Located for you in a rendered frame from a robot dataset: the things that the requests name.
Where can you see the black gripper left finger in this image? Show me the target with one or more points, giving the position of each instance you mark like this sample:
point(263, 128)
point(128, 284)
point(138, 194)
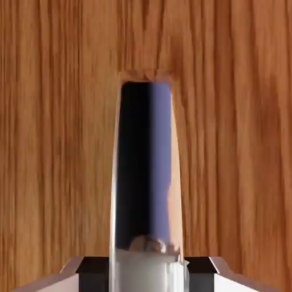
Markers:
point(91, 273)

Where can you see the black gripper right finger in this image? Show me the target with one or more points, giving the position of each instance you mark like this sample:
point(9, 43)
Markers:
point(200, 273)

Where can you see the wooden drawer front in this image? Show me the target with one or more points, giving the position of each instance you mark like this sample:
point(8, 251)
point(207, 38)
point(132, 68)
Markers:
point(45, 114)

